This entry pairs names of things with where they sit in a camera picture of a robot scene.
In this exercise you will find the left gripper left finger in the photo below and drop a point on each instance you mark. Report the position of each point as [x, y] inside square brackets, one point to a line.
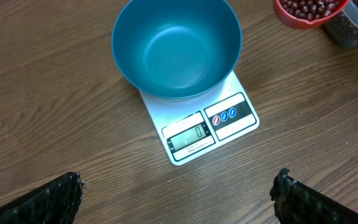
[56, 202]

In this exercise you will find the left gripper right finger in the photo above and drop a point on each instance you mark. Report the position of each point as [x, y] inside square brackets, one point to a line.
[294, 202]

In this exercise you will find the orange measuring scoop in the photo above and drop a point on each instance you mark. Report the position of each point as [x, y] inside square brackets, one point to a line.
[291, 21]

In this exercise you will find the red adzuki beans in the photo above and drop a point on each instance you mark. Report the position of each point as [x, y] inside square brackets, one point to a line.
[311, 10]

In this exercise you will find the white digital kitchen scale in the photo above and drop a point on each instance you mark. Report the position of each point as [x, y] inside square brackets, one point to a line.
[191, 127]

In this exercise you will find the teal plastic bowl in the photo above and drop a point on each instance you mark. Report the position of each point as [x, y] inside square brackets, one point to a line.
[176, 48]

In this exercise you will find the clear plastic food container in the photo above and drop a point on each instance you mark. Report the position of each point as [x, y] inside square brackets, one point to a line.
[343, 28]

